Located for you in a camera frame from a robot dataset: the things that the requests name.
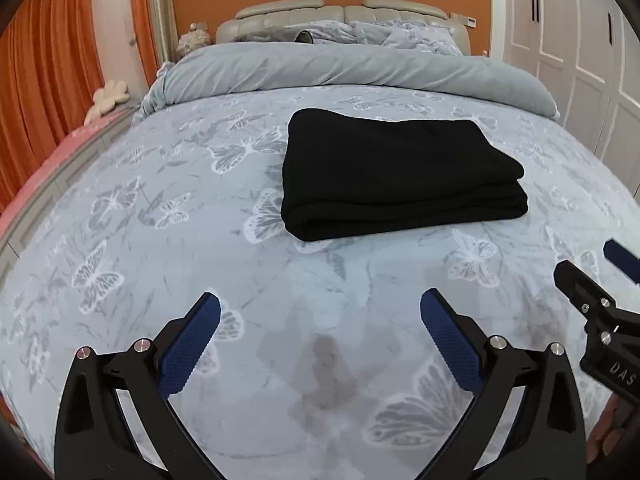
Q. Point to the wide orange curtain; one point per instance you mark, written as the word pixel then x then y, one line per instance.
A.
pixel 45 60

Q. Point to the rolled grey duvet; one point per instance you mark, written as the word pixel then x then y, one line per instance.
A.
pixel 325 67

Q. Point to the beige padded headboard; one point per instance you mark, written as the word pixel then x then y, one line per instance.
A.
pixel 300 15

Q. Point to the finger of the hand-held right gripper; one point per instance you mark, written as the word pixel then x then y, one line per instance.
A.
pixel 570 280
pixel 622 260

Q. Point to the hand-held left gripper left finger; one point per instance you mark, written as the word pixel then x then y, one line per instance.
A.
pixel 190 345

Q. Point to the grey panelled bench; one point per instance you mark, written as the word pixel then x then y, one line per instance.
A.
pixel 60 180

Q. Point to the dark grey cylinder object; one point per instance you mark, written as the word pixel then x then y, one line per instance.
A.
pixel 303 37

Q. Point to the white wall switch panel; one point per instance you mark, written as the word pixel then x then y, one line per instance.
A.
pixel 470 22

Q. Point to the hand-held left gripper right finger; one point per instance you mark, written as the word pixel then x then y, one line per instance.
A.
pixel 450 340

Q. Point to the person's right hand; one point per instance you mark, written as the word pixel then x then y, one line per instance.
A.
pixel 605 440

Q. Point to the cream flower plush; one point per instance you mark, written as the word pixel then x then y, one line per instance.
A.
pixel 107 97

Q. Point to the grey butterfly print bedspread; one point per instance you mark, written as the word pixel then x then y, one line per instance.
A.
pixel 325 285

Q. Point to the pink window seat cushion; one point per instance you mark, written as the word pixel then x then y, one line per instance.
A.
pixel 65 142

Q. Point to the black pants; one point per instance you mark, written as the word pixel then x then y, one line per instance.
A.
pixel 390 175

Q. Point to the white panelled wardrobe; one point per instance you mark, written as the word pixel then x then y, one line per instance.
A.
pixel 565 35

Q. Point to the grey butterfly print pillow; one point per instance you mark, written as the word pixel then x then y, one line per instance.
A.
pixel 330 30
pixel 420 37

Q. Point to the narrow orange curtain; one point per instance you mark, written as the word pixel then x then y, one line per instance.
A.
pixel 142 10

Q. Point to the fluffy beige stuffed toy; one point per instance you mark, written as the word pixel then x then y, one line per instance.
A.
pixel 192 41

